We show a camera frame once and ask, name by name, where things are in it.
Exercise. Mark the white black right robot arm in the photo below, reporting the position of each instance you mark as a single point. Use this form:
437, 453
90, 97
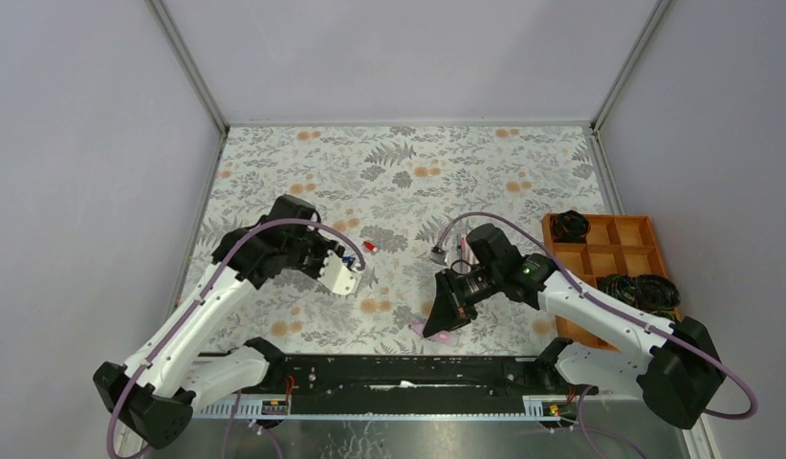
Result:
669, 365

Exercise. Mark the floral patterned table mat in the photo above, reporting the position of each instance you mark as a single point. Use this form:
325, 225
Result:
396, 188

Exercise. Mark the pink highlighter marker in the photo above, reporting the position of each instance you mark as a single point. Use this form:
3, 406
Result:
442, 337

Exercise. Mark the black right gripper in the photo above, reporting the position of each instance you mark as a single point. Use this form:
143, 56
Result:
451, 310

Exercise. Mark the slotted aluminium cable duct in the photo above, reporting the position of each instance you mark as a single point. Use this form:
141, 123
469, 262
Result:
497, 409

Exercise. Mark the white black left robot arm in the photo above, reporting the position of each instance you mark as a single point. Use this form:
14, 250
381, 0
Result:
155, 391

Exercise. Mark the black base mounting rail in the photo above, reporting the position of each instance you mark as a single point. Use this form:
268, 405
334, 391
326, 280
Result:
377, 379

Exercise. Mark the orange wooden compartment tray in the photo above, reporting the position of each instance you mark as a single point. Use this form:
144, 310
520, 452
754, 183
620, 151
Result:
616, 254

